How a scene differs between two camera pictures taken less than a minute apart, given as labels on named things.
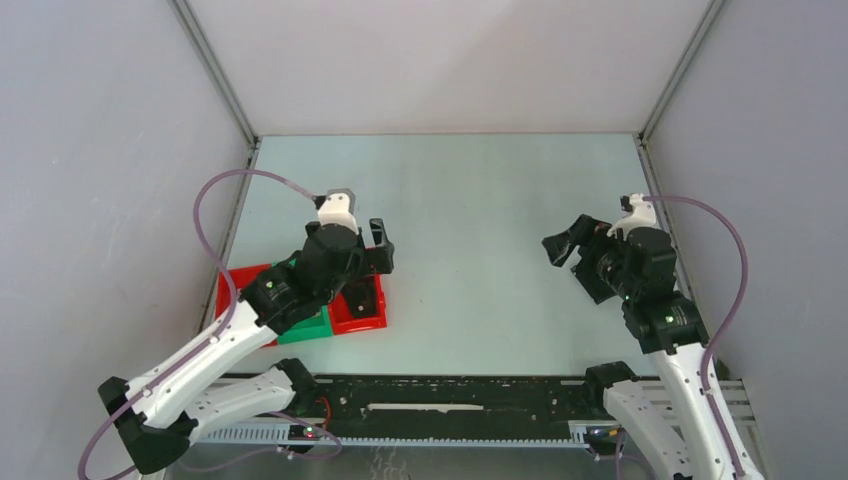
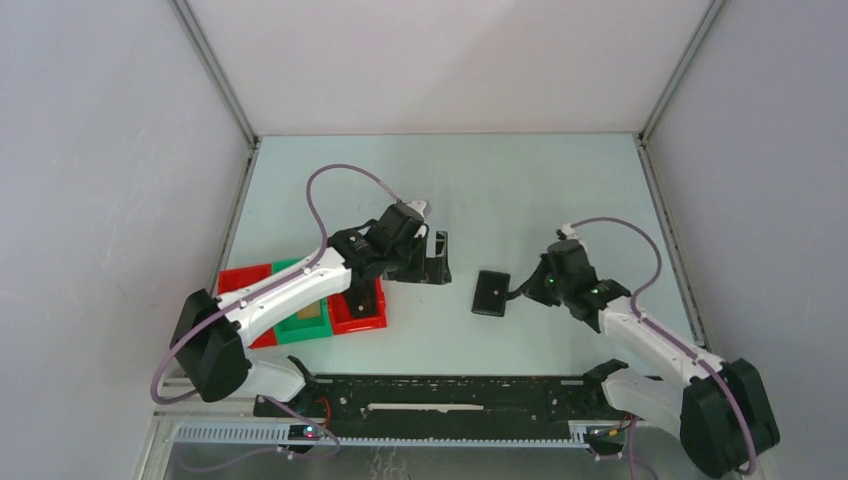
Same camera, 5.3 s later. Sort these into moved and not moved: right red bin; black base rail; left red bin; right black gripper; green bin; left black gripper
Moved: left black gripper; right black gripper
Not moved: left red bin; black base rail; right red bin; green bin
